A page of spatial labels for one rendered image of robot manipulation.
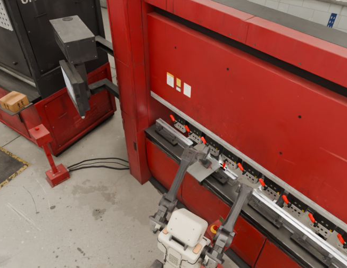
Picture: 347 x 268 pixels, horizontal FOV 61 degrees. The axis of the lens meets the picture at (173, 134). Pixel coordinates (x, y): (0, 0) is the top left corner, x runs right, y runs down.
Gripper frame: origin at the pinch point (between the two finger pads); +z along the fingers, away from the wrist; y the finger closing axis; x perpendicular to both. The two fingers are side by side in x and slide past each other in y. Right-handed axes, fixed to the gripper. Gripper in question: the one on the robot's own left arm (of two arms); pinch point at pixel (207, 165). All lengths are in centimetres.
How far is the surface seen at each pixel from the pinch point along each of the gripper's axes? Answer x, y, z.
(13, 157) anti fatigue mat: 147, 239, 35
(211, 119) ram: -26.6, 7.4, -35.2
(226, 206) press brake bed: 15.3, -29.1, 22.3
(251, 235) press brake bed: 20, -58, 32
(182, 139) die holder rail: -7.3, 42.0, 8.7
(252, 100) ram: -43, -24, -67
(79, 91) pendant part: 27, 103, -70
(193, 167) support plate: 8.8, 7.3, -2.7
